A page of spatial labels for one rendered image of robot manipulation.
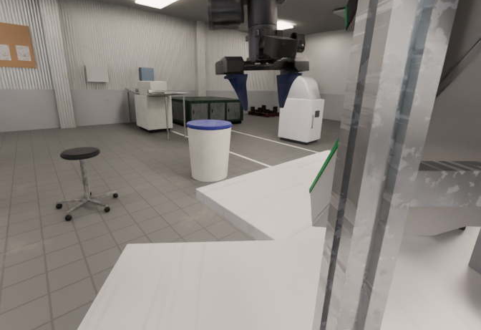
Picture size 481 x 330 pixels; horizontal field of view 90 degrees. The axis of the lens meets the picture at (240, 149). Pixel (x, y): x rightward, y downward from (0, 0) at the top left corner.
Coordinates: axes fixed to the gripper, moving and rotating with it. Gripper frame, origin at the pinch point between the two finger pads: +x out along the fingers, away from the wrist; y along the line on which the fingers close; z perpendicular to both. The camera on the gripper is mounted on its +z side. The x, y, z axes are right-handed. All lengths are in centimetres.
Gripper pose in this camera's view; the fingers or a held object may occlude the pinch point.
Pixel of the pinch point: (263, 92)
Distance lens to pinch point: 50.9
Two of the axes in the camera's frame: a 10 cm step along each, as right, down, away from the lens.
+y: 9.3, -1.3, 3.5
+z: 3.7, 2.1, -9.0
